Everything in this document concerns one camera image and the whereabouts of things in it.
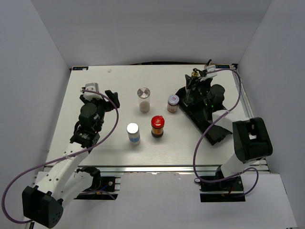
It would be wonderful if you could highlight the purple cable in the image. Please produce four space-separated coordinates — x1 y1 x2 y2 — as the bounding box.
193 68 259 198
1 90 120 224

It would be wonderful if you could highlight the black plastic organizer tray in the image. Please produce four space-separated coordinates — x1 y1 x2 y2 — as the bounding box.
176 87 232 146

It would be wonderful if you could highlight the blue-label silver-lid shaker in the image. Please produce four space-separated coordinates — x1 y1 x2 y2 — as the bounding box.
126 123 141 145

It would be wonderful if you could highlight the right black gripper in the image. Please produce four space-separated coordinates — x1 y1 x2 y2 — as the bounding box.
185 70 212 107

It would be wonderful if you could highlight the aluminium table frame rail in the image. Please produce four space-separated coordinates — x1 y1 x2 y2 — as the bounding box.
32 63 271 174

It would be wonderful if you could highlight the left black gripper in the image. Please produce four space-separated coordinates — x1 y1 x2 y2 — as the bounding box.
80 91 119 132

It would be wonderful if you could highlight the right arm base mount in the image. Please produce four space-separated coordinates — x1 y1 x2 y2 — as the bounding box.
194 177 245 203

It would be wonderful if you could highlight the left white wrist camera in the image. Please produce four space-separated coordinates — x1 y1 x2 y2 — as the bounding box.
81 83 102 101

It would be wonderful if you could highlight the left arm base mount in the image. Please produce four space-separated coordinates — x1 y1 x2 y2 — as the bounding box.
75 167 121 200

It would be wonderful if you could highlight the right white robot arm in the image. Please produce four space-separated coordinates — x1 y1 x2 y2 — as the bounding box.
180 69 273 190

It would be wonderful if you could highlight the small white-lid sauce jar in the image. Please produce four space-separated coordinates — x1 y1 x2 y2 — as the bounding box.
167 94 180 113

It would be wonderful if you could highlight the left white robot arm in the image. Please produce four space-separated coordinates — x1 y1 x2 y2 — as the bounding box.
22 88 120 229

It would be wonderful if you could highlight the clear silver-lid spice jar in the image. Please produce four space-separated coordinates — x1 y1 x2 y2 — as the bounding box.
137 87 151 113

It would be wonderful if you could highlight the blue table logo sticker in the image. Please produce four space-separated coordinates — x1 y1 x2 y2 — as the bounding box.
72 66 89 71

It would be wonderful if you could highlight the red-lid dark sauce jar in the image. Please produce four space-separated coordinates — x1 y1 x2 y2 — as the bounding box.
151 115 165 138

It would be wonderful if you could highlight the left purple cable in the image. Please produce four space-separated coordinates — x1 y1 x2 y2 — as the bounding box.
1 90 120 224

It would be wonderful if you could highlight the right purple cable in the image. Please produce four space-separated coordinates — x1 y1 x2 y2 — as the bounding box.
193 68 259 198

